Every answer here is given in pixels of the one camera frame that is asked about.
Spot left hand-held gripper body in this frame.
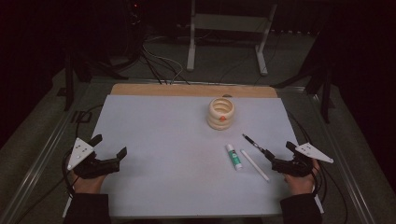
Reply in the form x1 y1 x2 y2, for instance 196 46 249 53
66 137 120 179

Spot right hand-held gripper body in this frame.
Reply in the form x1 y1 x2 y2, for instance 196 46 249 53
271 142 334 178

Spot white pen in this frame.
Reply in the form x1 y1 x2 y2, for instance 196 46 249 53
240 149 271 183

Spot black pen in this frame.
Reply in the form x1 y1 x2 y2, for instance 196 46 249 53
242 133 268 154

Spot white and green glue stick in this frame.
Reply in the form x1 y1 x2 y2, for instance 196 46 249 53
225 143 244 172

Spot cream ribbed pen holder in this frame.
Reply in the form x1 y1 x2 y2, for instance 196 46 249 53
206 97 235 131

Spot person's right hand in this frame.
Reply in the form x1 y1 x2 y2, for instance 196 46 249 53
283 158 320 196

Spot person's left hand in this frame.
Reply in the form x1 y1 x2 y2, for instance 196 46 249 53
68 169 107 195

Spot white board sheet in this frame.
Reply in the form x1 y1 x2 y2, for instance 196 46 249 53
62 94 325 218

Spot black stand with feet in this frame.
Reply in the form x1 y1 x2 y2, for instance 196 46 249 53
270 62 336 124

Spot black tripod stand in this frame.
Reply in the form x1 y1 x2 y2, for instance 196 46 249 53
57 52 129 112

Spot white metal stand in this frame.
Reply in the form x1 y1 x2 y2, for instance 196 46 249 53
186 0 278 77

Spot right hand-held gripper cable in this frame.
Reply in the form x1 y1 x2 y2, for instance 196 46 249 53
288 110 348 224

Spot hand-held gripper cable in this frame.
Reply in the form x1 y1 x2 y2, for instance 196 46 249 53
288 110 348 224
15 105 105 224

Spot left hand-held gripper cable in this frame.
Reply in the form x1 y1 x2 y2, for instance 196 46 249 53
15 105 105 224

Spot metal floor rail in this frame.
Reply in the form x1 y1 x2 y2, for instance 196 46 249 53
0 81 94 224
276 85 376 224

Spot black floor cables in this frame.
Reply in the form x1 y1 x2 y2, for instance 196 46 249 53
139 46 191 86

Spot white floor cable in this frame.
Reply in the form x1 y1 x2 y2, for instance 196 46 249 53
143 46 185 85

